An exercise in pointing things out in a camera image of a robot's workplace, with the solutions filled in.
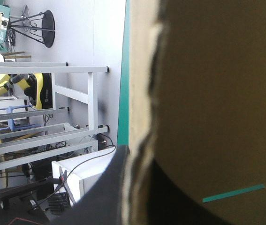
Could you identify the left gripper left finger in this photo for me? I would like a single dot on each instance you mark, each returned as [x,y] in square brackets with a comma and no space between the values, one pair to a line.
[104,201]

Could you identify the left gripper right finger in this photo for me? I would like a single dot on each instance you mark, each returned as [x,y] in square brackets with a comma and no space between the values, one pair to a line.
[168,206]

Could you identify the brown cardboard box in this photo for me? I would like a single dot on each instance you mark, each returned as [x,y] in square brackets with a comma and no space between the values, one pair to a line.
[217,93]

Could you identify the white cabinet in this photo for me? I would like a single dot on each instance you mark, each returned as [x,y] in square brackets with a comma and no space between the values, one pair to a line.
[89,174]

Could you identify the yellow robot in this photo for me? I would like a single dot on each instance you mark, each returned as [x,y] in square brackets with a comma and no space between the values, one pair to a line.
[40,90]

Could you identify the blue plastic chair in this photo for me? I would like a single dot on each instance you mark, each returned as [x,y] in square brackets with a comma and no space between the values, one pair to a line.
[10,112]

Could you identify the black round stool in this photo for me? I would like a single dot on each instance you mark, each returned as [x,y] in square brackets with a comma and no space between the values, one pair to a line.
[48,28]

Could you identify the white metal table frame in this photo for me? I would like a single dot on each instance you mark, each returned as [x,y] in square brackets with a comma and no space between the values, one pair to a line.
[93,98]

